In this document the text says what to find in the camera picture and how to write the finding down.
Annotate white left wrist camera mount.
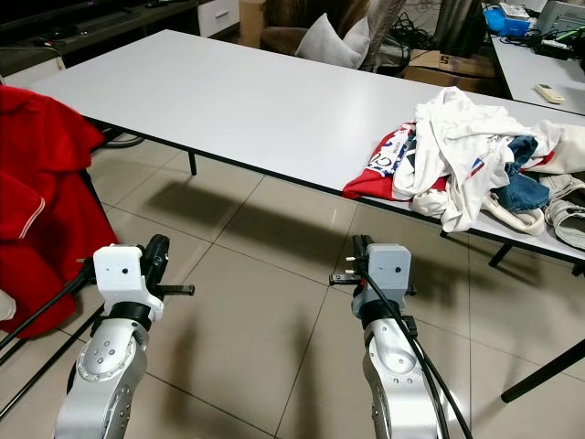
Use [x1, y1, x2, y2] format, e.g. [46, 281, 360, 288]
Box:
[92, 244, 154, 321]

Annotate white table black frame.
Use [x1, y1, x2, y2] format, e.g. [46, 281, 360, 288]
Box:
[23, 29, 585, 404]

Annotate brown armchair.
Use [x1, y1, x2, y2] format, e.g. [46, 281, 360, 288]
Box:
[261, 0, 389, 70]

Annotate blue jeans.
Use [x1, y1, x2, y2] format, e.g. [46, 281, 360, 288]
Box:
[494, 135, 549, 216]

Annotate small white desk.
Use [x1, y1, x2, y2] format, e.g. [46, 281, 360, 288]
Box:
[489, 9, 585, 115]

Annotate large grey pillow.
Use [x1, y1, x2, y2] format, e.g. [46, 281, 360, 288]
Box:
[295, 12, 367, 71]

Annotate beige striped trousers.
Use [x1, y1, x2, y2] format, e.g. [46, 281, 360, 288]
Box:
[542, 174, 585, 250]

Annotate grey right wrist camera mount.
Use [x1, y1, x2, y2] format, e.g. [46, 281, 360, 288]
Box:
[369, 244, 415, 310]

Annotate dark low tv cabinet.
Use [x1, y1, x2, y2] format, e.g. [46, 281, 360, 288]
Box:
[0, 0, 202, 74]

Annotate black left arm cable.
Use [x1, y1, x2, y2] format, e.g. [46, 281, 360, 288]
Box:
[0, 257, 100, 353]

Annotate printed cardboard box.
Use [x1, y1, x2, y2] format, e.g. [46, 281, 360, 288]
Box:
[407, 48, 508, 97]

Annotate small grey pillow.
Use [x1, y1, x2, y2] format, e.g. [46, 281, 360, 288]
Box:
[343, 16, 374, 56]

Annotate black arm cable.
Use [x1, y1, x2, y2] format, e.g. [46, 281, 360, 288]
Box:
[364, 263, 473, 439]
[0, 257, 100, 353]

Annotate red polo shirt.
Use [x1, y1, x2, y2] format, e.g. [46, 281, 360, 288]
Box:
[0, 155, 101, 339]
[0, 84, 106, 184]

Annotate white drawer unit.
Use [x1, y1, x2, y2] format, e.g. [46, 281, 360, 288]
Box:
[198, 0, 241, 37]

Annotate cream canvas bag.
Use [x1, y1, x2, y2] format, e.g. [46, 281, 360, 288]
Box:
[480, 178, 549, 237]

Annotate white shirt small logo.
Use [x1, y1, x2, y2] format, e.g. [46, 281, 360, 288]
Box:
[393, 86, 554, 234]

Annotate blue plastic box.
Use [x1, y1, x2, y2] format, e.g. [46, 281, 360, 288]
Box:
[483, 3, 536, 37]

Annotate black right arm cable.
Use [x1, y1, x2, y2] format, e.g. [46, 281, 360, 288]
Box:
[364, 263, 473, 439]

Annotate plain cardboard box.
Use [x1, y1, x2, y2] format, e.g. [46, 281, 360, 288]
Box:
[239, 0, 266, 48]

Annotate white remote control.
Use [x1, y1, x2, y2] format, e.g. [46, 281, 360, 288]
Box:
[536, 82, 569, 103]

